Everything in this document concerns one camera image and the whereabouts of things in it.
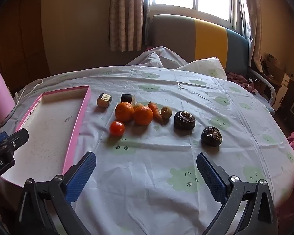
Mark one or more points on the small yellow round fruit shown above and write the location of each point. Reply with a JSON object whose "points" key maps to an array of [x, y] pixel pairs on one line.
{"points": [[138, 106]]}

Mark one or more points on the sheer curtain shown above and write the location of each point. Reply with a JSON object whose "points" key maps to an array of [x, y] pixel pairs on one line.
{"points": [[252, 17]]}

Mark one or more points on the white pillow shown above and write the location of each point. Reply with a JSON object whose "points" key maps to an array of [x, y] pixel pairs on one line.
{"points": [[205, 67]]}

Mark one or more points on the grey bed rail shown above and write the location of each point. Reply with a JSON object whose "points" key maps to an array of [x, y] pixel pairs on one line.
{"points": [[268, 88]]}

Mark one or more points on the dark cut cylinder chunk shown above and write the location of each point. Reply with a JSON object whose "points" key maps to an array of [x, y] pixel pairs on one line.
{"points": [[125, 98]]}

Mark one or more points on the small green-brown round fruit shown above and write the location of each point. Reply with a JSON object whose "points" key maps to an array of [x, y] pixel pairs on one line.
{"points": [[166, 112]]}

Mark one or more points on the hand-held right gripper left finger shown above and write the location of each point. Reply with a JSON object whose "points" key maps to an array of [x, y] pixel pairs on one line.
{"points": [[82, 173]]}

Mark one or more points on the beige patterned curtain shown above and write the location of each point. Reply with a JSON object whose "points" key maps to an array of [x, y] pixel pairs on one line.
{"points": [[126, 14]]}

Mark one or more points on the orange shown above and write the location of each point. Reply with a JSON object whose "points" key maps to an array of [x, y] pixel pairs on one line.
{"points": [[124, 111], [143, 115]]}

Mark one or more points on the dark red cloth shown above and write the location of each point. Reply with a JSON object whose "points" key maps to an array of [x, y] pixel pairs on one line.
{"points": [[237, 78]]}

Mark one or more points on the red tomato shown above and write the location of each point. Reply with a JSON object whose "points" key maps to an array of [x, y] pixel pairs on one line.
{"points": [[117, 128]]}

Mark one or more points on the brown wooden wardrobe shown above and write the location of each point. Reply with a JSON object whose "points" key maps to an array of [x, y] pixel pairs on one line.
{"points": [[19, 34]]}

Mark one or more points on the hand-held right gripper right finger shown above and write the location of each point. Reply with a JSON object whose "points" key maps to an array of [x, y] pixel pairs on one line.
{"points": [[210, 173]]}

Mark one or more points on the small carrot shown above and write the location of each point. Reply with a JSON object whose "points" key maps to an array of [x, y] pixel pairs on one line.
{"points": [[155, 111]]}

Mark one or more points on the cardboard box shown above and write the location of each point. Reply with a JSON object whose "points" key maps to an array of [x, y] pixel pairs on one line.
{"points": [[274, 68]]}

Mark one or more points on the pink shallow tray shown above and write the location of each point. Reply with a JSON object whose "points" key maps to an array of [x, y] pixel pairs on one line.
{"points": [[46, 127]]}

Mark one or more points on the grey yellow blue headboard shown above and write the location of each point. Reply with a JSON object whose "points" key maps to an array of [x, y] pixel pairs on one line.
{"points": [[210, 39]]}

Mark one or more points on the brown cut root chunk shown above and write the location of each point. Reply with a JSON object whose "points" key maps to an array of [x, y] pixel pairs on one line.
{"points": [[104, 100]]}

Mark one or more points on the pink electric kettle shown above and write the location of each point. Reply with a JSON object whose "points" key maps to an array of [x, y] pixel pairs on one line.
{"points": [[1, 95]]}

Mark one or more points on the white bed cover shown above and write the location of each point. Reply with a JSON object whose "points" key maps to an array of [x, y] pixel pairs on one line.
{"points": [[159, 56]]}

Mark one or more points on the cloud printed white tablecloth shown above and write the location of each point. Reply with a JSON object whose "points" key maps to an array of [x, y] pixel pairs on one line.
{"points": [[161, 166]]}

